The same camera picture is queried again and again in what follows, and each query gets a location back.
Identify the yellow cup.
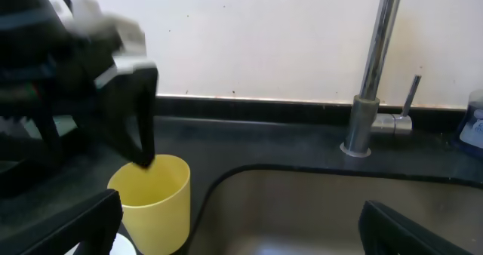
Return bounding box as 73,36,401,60
107,154,192,255

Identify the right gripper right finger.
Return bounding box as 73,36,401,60
358,200,475,255

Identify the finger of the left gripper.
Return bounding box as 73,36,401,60
96,66,159,169
32,107,66,165

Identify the blue soap bottle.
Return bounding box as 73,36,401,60
451,88,483,160

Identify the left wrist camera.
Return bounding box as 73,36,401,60
56,0,158,91

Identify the steel tap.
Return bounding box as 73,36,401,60
339,0,423,159

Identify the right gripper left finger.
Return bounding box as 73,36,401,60
0,189,124,255

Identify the steel sink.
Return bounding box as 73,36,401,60
184,164,483,255

